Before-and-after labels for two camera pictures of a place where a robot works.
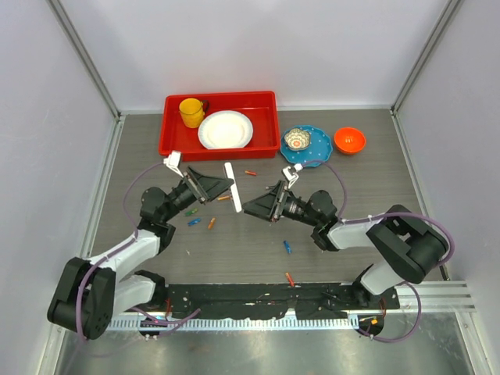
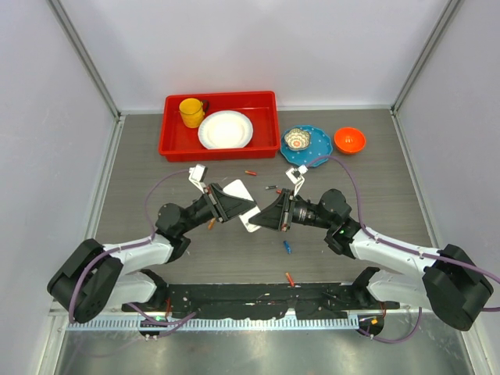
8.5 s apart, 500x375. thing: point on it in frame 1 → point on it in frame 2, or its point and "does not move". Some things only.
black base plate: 258,301 does not move
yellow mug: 192,112 does not move
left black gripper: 205,187 → 224,205
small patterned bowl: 297,139 does not move
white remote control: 233,187 → 238,189
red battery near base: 291,282 does not move
